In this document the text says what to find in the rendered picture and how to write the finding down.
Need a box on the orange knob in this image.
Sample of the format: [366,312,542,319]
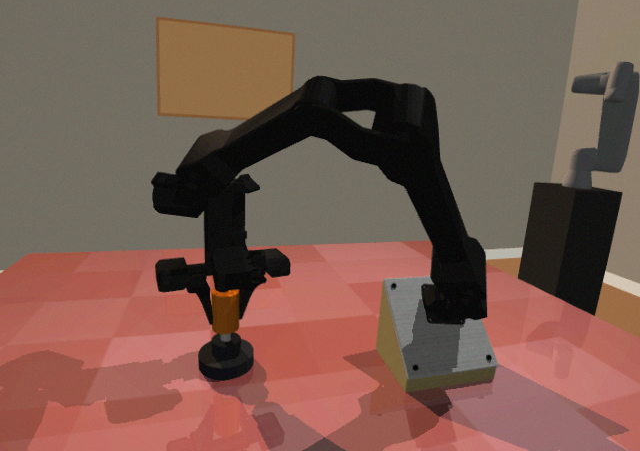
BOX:
[211,288,240,335]

